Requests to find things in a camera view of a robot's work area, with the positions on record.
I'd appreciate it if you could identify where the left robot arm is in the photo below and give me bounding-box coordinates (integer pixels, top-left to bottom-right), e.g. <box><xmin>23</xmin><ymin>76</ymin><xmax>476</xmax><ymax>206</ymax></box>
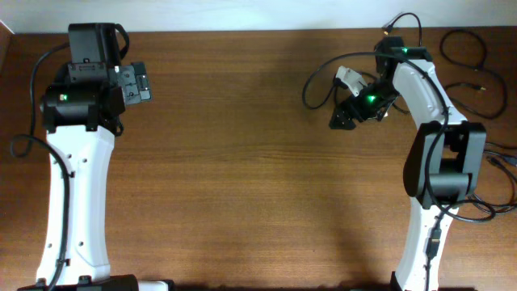
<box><xmin>23</xmin><ymin>23</ymin><xmax>174</xmax><ymax>291</ymax></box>

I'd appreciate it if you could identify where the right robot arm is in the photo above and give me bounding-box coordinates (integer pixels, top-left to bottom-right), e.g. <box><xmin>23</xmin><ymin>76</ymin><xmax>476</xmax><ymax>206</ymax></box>
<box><xmin>330</xmin><ymin>36</ymin><xmax>486</xmax><ymax>291</ymax></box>

